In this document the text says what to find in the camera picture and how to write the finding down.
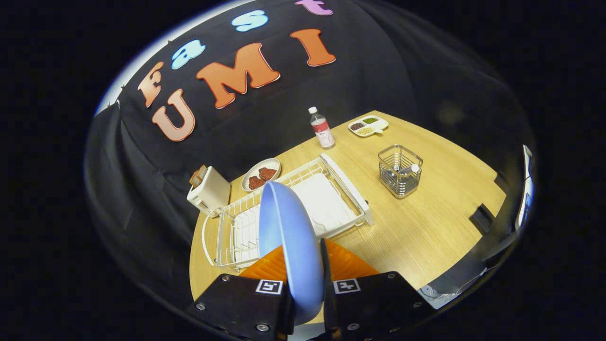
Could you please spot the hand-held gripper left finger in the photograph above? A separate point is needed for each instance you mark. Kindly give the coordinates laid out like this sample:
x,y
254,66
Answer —
x,y
246,303

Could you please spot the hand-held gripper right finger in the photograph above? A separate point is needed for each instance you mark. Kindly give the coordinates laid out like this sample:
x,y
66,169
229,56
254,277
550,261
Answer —
x,y
364,303

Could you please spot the blue plate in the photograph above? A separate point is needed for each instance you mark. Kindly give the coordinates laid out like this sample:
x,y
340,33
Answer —
x,y
296,246

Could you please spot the small beige plate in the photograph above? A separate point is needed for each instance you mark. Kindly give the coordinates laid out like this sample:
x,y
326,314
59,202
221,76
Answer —
x,y
272,163

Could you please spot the white divided snack dish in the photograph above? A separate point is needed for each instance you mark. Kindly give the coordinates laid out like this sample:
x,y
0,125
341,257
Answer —
x,y
378,125

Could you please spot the white toaster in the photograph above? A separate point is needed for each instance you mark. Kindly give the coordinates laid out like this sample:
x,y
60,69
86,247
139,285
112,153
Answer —
x,y
210,192

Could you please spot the red meat piece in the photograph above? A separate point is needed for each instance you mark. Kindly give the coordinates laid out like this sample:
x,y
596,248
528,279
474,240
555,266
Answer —
x,y
267,173
256,183

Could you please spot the toast slices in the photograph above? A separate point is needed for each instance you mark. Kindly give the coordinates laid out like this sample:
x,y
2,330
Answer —
x,y
198,176

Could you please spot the black table clamp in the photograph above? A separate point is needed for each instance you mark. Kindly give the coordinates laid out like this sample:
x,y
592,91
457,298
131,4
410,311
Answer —
x,y
502,182
483,218

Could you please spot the clear water bottle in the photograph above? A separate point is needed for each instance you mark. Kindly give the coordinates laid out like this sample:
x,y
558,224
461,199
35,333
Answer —
x,y
323,130

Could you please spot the white panel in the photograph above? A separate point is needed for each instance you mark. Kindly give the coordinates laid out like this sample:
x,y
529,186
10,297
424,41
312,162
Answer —
x,y
525,189

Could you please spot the black backdrop cloth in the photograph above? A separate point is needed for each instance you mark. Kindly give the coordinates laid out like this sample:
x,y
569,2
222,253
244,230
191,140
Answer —
x,y
402,61

